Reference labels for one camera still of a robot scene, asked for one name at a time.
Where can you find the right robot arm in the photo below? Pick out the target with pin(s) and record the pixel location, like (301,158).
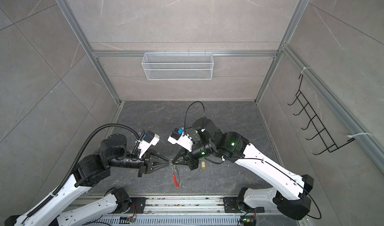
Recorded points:
(289,192)

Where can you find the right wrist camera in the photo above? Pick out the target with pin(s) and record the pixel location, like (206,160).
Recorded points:
(179,137)

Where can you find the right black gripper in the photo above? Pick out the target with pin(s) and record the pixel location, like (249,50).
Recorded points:
(189,160)

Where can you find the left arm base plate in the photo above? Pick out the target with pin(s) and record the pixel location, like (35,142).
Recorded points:
(136,205)

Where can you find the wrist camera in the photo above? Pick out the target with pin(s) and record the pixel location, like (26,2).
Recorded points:
(149,139)
(179,137)

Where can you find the black wire hook rack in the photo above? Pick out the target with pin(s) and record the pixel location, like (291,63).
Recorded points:
(315,122)

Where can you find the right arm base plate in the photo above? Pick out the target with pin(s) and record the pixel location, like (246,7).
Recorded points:
(231,205)

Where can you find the white wire mesh basket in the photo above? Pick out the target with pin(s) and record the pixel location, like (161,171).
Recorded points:
(178,66)

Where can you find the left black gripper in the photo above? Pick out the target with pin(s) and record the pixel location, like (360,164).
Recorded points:
(145,164)

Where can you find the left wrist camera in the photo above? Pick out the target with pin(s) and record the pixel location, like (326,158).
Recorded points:
(149,139)

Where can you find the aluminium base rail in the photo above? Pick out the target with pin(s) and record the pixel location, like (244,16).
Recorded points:
(177,211)

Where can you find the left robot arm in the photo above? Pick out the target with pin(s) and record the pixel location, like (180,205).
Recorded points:
(87,173)

